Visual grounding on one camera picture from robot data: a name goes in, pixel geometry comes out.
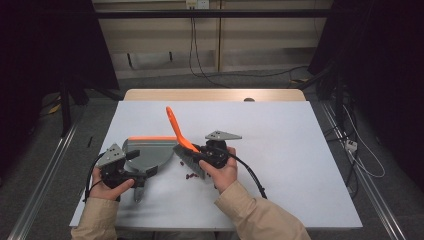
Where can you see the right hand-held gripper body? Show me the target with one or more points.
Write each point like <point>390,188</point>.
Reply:
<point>218,150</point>

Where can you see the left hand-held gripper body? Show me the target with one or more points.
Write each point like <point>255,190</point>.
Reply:
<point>111,160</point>

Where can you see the red beans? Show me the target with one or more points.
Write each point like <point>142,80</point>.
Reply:
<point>191,176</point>

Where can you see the grey dustpan with orange edge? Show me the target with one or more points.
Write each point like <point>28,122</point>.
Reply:
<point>150,155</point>

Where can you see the orange brush with grey bristles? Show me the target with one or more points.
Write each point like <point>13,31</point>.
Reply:
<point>178,130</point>

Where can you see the person's right hand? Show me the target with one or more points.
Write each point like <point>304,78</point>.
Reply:
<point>223,176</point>

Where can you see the person's left hand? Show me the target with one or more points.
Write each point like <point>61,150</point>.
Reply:
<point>106,190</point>

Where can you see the white table board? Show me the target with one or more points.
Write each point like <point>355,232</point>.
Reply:
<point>266,166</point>

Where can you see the wooden table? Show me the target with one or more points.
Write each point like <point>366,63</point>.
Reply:
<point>200,95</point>

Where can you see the dark round table grommet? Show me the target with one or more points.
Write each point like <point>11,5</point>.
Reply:
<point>249,99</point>

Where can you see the black metal stand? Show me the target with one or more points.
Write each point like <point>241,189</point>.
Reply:
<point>65,106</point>

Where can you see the black curtain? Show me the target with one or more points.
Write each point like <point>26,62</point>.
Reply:
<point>46,50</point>
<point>383,66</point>

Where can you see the white power strip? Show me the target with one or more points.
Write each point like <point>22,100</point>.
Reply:
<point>351,145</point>

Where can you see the black horizontal bar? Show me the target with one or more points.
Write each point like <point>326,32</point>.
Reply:
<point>213,13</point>

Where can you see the aluminium floor rail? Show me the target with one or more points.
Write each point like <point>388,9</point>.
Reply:
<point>43,186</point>
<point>370,193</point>

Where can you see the white wall socket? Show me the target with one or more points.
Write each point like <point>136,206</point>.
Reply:
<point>197,4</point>

